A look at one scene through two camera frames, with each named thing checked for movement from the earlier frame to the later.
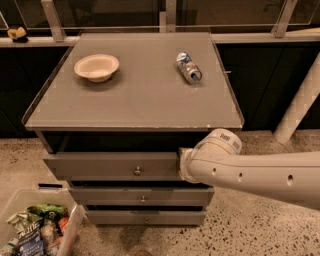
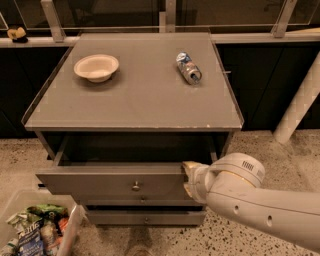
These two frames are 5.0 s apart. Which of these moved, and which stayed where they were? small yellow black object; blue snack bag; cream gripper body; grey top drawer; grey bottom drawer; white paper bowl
Moved: grey top drawer; cream gripper body
Stayed: small yellow black object; grey bottom drawer; blue snack bag; white paper bowl
